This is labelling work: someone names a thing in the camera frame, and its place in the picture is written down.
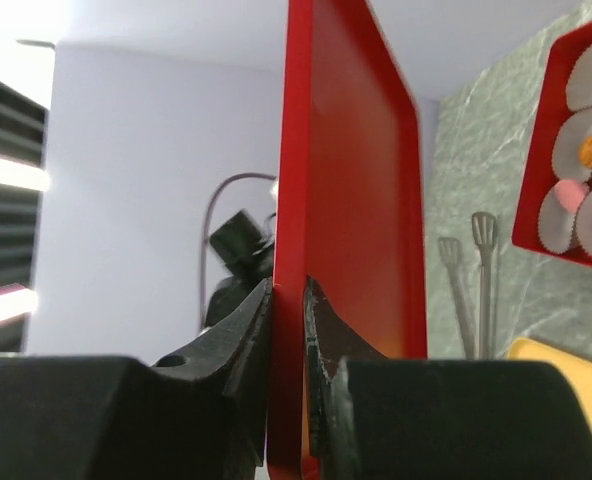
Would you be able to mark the red box lid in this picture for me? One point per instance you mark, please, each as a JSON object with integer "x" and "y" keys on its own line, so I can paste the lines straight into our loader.
{"x": 350, "y": 211}

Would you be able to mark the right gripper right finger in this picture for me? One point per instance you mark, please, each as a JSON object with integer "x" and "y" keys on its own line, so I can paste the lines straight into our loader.
{"x": 372, "y": 417}

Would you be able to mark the red cookie box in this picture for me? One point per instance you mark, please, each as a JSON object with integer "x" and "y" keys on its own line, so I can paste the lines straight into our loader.
{"x": 551, "y": 113}

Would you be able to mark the pink round cookie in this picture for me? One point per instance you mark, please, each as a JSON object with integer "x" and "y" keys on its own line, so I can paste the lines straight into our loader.
{"x": 570, "y": 194}

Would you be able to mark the yellow tray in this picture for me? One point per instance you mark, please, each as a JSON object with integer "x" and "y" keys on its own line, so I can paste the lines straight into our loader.
{"x": 577, "y": 371}

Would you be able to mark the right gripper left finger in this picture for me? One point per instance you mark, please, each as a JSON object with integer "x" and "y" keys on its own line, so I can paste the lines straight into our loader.
{"x": 197, "y": 413}

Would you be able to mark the round tan cookie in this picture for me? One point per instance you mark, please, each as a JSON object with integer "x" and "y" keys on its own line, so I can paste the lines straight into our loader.
{"x": 585, "y": 152}

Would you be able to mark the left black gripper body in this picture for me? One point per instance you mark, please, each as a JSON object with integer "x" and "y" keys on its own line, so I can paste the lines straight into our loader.
{"x": 245, "y": 250}

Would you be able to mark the metal tongs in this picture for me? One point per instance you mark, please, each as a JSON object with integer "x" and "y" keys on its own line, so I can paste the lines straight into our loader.
{"x": 477, "y": 344}

